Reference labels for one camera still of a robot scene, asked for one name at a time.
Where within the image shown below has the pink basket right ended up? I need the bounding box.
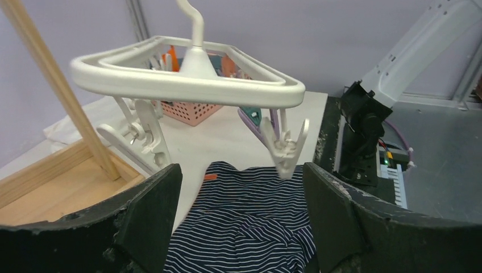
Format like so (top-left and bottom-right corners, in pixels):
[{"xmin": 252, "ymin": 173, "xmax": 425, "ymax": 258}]
[{"xmin": 152, "ymin": 101, "xmax": 223, "ymax": 126}]

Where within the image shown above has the purple clip lower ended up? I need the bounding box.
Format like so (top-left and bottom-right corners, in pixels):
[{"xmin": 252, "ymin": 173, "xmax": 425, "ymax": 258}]
[{"xmin": 237, "ymin": 107, "xmax": 280, "ymax": 143}]

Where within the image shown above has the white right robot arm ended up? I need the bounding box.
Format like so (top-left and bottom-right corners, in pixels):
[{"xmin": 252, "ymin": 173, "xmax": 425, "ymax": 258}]
[{"xmin": 335, "ymin": 1, "xmax": 481, "ymax": 187}]

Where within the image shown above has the white clip left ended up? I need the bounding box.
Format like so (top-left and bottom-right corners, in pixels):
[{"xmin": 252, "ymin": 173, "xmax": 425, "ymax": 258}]
[{"xmin": 97, "ymin": 97, "xmax": 172, "ymax": 175}]

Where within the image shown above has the white slotted cable duct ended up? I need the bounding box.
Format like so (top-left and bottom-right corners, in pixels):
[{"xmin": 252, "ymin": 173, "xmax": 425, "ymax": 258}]
[{"xmin": 380, "ymin": 164, "xmax": 408, "ymax": 209}]

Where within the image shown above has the wooden hanger rack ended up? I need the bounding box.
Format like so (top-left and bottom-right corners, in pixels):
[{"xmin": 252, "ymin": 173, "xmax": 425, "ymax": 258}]
[{"xmin": 1, "ymin": 1, "xmax": 144, "ymax": 227}]

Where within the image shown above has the orange clip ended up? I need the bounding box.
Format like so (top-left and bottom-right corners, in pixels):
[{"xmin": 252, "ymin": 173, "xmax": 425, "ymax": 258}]
[
  {"xmin": 221, "ymin": 55, "xmax": 237, "ymax": 77},
  {"xmin": 161, "ymin": 45, "xmax": 180, "ymax": 72}
]

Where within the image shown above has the orange clip right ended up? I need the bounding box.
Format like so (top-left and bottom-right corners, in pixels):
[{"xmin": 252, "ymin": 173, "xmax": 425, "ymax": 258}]
[{"xmin": 221, "ymin": 55, "xmax": 237, "ymax": 77}]

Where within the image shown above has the white clip right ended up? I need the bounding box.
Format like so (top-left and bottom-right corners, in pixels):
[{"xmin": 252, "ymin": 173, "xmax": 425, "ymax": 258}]
[{"xmin": 260, "ymin": 109, "xmax": 309, "ymax": 179}]

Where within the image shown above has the navy striped boxer underwear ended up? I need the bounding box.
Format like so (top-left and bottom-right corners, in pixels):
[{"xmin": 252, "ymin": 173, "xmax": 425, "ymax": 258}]
[{"xmin": 164, "ymin": 161, "xmax": 316, "ymax": 272}]

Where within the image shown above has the orange clip left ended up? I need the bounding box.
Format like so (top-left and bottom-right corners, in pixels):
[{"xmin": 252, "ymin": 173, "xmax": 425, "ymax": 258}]
[{"xmin": 161, "ymin": 45, "xmax": 180, "ymax": 72}]

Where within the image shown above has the white clip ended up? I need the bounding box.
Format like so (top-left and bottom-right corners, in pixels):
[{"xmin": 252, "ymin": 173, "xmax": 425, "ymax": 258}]
[
  {"xmin": 97, "ymin": 97, "xmax": 172, "ymax": 175},
  {"xmin": 260, "ymin": 109, "xmax": 309, "ymax": 179}
]

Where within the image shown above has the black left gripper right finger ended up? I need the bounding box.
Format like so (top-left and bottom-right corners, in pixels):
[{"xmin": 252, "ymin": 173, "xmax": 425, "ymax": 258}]
[{"xmin": 302, "ymin": 162, "xmax": 481, "ymax": 272}]

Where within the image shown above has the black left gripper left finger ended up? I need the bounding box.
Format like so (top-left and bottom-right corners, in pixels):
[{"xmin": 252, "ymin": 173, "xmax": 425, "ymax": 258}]
[{"xmin": 1, "ymin": 164, "xmax": 182, "ymax": 272}]

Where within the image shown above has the teal clip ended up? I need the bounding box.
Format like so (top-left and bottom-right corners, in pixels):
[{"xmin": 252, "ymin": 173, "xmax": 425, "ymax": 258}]
[{"xmin": 240, "ymin": 107, "xmax": 262, "ymax": 123}]

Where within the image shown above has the white folded cloth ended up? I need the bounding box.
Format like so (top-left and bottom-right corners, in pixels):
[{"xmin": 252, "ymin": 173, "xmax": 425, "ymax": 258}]
[{"xmin": 43, "ymin": 96, "xmax": 129, "ymax": 144}]

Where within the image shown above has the white plastic clip hanger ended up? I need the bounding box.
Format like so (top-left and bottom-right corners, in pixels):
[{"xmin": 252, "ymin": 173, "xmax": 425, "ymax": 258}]
[{"xmin": 70, "ymin": 1, "xmax": 305, "ymax": 109}]

